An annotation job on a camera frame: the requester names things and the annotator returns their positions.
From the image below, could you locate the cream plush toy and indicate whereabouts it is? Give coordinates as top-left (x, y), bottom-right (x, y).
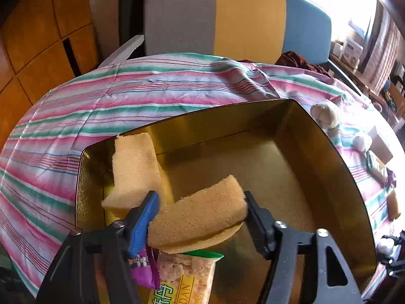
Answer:
top-left (310, 101), bottom-right (343, 130)

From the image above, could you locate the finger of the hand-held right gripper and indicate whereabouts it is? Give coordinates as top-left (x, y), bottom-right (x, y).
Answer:
top-left (388, 258), bottom-right (405, 276)
top-left (381, 233), bottom-right (405, 246)

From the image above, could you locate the beige cardboard box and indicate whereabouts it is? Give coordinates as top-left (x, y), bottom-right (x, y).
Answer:
top-left (368, 126), bottom-right (393, 163)

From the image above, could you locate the dark red cloth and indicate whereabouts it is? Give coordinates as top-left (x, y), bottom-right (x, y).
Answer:
top-left (275, 51), bottom-right (333, 77)

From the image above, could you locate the grey yellow blue headboard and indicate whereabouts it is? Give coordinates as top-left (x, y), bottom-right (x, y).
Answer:
top-left (144, 0), bottom-right (333, 65)

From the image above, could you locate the wooden wardrobe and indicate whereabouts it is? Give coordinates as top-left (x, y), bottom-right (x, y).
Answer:
top-left (0, 0), bottom-right (102, 146)

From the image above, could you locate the gold tin box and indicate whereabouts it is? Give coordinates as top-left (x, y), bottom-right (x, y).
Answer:
top-left (75, 99), bottom-right (378, 304)

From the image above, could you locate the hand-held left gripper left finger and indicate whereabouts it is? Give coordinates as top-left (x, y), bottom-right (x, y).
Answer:
top-left (36, 191), bottom-right (159, 304)

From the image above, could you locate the striped bed sheet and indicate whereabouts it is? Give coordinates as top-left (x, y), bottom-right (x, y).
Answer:
top-left (0, 52), bottom-right (405, 298)

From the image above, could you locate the white bed rail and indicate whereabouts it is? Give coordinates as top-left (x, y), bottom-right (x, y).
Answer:
top-left (327, 60), bottom-right (363, 96)
top-left (97, 35), bottom-right (145, 68)

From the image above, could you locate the white plush ball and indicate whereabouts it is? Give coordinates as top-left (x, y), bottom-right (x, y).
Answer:
top-left (352, 133), bottom-right (373, 153)

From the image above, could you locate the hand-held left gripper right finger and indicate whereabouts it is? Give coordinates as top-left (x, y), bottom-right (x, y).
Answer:
top-left (244, 191), bottom-right (364, 304)

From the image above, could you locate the striped curtain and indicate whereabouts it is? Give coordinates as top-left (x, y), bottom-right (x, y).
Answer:
top-left (361, 0), bottom-right (402, 92)

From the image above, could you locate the white carton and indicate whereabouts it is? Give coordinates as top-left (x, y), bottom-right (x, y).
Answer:
top-left (343, 36), bottom-right (364, 67)

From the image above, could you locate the wooden desk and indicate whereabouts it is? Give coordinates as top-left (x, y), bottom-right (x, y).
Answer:
top-left (329, 54), bottom-right (380, 102)

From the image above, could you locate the green yellow snack packet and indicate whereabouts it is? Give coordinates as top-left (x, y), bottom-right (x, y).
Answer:
top-left (366, 150), bottom-right (388, 182)
top-left (148, 250), bottom-right (225, 304)

